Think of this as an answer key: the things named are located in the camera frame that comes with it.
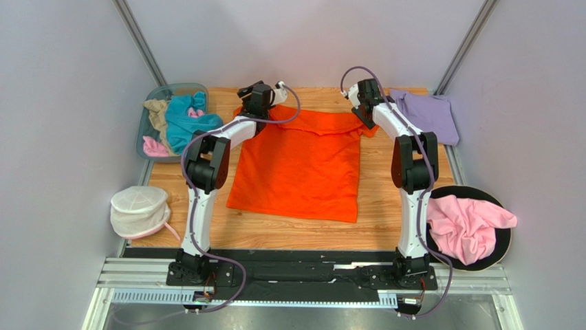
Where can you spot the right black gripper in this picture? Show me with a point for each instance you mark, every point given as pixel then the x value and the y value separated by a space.
pixel 362 117

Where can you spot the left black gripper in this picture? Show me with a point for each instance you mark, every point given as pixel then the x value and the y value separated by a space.
pixel 245 92

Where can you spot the orange t shirt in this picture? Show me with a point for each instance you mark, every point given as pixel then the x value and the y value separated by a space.
pixel 305 164

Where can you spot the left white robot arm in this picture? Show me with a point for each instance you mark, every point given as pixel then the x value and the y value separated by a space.
pixel 205 163

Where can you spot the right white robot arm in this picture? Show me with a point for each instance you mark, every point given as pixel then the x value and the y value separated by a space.
pixel 413 171

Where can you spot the folded lavender t shirt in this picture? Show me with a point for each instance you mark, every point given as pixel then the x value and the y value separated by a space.
pixel 428 113

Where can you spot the teal t shirt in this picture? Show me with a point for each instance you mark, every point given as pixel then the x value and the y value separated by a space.
pixel 184 116

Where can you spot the beige t shirt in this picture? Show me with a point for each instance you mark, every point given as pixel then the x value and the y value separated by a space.
pixel 157 110

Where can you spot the pink garment in basket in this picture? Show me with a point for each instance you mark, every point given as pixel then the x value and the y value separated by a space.
pixel 153 148

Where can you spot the white mesh bag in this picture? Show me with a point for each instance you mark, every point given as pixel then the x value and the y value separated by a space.
pixel 140 211

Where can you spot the pink t shirt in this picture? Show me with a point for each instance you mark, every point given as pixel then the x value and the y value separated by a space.
pixel 466 229

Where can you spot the round black tray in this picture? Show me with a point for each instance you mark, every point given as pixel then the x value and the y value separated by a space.
pixel 504 237

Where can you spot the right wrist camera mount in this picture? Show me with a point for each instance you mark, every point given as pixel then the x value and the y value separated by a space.
pixel 352 95

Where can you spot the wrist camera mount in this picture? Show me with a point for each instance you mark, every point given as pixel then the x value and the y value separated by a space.
pixel 352 95
pixel 279 93

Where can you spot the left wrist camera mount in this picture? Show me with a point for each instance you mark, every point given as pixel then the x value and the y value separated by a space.
pixel 279 93

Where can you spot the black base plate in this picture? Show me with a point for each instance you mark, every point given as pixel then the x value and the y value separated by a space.
pixel 298 276

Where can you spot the aluminium frame rail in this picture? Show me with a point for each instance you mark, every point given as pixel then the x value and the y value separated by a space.
pixel 146 277

